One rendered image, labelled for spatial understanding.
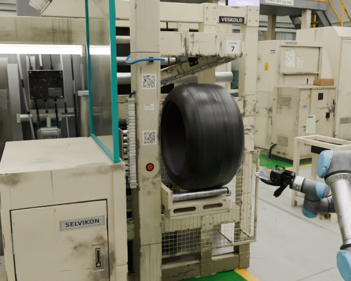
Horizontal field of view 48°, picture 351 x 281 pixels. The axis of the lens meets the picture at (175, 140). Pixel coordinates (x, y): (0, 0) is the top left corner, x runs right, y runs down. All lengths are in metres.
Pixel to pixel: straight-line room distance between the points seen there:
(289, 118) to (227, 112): 4.59
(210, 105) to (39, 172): 1.00
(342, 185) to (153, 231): 1.04
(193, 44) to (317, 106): 4.61
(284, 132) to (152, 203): 4.74
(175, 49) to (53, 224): 1.35
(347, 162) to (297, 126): 4.82
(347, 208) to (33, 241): 1.13
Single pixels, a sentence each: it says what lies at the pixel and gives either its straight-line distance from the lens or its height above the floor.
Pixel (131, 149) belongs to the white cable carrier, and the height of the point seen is 1.16.
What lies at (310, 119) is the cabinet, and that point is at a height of 0.73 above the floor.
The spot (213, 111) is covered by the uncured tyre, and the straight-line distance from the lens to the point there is 1.99.
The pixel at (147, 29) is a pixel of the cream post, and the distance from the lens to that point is 2.03.
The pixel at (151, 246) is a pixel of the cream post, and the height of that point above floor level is 0.61.
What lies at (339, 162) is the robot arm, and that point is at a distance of 1.71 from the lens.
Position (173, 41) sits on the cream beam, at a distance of 2.35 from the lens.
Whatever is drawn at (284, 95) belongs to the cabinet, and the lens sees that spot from 6.65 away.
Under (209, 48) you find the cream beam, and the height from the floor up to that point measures 1.69.
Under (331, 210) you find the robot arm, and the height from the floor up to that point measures 0.89.
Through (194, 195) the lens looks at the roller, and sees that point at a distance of 2.14.
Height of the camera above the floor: 1.60
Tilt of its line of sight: 11 degrees down
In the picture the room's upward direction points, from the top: straight up
